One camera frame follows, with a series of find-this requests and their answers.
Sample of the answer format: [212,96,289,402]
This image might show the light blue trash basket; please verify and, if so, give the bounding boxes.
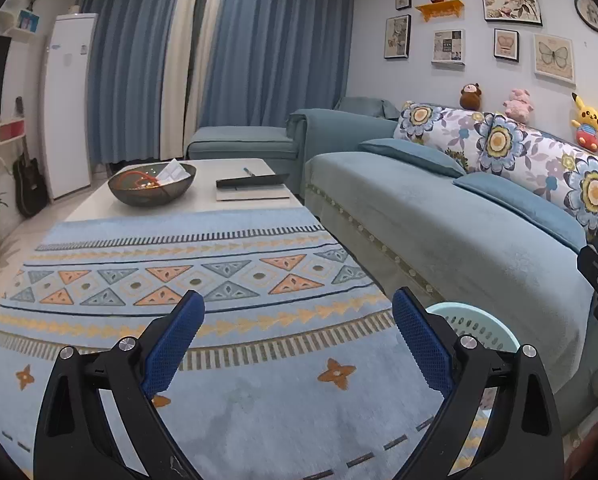
[426,301,520,353]

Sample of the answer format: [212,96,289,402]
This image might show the book under black tray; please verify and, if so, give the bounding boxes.
[215,168,291,202]

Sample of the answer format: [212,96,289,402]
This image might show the white refrigerator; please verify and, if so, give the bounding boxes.
[40,13,97,200]

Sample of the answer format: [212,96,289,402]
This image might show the floral sofa cushion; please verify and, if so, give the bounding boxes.
[393,102,598,237]

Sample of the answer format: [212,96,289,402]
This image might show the white red wall shelf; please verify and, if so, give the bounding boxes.
[0,118,26,147]

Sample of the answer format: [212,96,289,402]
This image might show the black guitar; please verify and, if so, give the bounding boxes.
[11,95,50,219]

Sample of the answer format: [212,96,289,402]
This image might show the yellow pikachu plush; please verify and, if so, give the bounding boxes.
[572,92,598,153]

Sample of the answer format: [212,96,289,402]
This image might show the blue curtains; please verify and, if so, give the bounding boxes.
[78,0,354,165]

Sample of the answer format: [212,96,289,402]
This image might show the orange wall shelf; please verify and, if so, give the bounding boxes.
[415,0,464,22]

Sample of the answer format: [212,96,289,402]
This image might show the pink pig plush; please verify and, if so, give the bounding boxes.
[503,89,534,124]

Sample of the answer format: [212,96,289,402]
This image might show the newspaper picture frame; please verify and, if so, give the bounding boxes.
[431,29,465,65]

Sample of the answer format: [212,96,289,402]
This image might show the blue patterned rug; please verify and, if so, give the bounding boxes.
[0,208,442,479]

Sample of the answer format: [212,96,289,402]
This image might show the dark round bowl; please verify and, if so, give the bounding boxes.
[108,160,197,208]

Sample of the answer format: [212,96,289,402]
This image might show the tall dark picture frame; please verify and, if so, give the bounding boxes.
[384,14,411,60]

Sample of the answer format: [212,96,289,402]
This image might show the brown monkey plush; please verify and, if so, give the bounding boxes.
[460,82,482,112]

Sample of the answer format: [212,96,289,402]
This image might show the small crown picture frame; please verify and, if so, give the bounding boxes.
[493,28,520,63]

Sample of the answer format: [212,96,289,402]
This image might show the blue sofa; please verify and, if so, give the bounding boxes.
[184,108,598,430]

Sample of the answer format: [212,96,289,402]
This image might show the butterfly picture frame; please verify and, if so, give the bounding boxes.
[534,34,576,86]

